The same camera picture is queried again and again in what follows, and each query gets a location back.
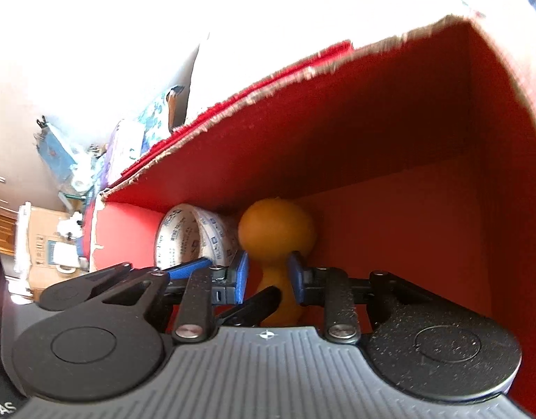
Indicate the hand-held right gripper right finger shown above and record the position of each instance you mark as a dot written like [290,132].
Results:
[296,279]

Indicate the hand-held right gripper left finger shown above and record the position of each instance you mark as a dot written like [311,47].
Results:
[239,277]

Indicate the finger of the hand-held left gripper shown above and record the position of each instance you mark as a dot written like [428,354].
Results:
[255,303]
[185,268]

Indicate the printed white tape roll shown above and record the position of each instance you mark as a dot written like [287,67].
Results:
[180,231]

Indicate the orange-brown gourd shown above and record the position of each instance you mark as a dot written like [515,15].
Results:
[276,231]

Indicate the red cardboard box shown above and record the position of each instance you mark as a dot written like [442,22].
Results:
[381,139]

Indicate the brown cardboard carton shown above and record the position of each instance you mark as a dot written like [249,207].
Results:
[41,235]

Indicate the small white plush toy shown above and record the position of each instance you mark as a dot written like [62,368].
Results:
[69,227]

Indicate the blue white patterned bag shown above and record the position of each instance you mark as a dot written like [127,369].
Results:
[156,118]

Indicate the blue clipped pouch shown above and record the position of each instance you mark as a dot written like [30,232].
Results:
[58,152]

